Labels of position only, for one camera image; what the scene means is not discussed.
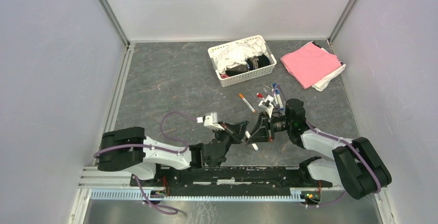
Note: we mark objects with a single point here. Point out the white cloth in basket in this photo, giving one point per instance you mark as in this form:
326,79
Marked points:
237,54

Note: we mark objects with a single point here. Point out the white plastic basket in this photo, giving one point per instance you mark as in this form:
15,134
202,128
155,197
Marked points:
228,81

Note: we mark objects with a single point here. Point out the white pen blue tip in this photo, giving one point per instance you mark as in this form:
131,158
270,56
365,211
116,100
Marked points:
254,145

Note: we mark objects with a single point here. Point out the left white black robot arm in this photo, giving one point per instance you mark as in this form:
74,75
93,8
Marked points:
132,151

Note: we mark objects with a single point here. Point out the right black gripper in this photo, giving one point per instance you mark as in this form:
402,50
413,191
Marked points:
262,131

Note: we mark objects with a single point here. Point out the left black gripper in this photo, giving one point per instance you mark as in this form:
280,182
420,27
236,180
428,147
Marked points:
235,133

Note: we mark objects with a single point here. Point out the black cloth in basket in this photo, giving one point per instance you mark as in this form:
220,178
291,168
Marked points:
253,63

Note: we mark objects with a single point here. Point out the pink folded cloth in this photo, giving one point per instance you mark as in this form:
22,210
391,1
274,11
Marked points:
298,64

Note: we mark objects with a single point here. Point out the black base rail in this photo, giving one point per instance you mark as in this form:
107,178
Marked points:
233,181

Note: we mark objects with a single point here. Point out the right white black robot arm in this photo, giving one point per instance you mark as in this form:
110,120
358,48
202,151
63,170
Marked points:
353,164

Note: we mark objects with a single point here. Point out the white cloth under pink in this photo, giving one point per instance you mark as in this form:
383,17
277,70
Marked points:
325,65

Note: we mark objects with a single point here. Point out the white pen blue ends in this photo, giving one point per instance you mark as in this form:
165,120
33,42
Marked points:
277,97

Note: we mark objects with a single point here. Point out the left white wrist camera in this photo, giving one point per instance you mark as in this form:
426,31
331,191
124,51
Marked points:
210,121

